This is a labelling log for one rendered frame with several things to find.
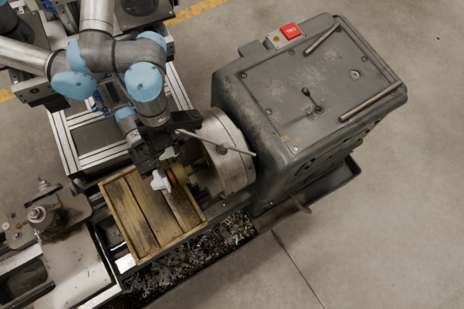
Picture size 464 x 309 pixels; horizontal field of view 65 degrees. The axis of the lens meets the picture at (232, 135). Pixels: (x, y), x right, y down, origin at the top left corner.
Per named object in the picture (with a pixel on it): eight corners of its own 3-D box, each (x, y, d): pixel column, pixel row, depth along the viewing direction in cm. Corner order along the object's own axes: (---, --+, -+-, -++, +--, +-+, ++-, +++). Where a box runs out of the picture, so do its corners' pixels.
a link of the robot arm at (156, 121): (159, 87, 88) (174, 111, 84) (162, 99, 92) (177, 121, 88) (130, 101, 86) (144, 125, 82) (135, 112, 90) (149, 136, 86)
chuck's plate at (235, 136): (206, 116, 151) (219, 96, 121) (243, 183, 149) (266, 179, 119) (199, 121, 150) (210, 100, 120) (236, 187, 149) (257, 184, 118)
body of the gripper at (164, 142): (141, 139, 100) (130, 114, 90) (169, 125, 102) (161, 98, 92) (153, 160, 96) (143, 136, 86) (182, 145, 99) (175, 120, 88)
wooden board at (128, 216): (166, 151, 155) (165, 147, 151) (208, 225, 144) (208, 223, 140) (99, 185, 147) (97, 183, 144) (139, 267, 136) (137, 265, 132)
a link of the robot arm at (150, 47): (117, 27, 85) (111, 62, 79) (166, 28, 86) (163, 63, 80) (124, 52, 92) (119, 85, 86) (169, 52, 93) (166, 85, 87)
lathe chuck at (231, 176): (199, 121, 150) (210, 100, 120) (236, 187, 149) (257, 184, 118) (179, 130, 148) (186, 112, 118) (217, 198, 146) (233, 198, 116)
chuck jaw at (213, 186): (215, 161, 129) (232, 189, 126) (215, 165, 134) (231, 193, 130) (187, 176, 127) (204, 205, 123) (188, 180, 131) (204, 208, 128)
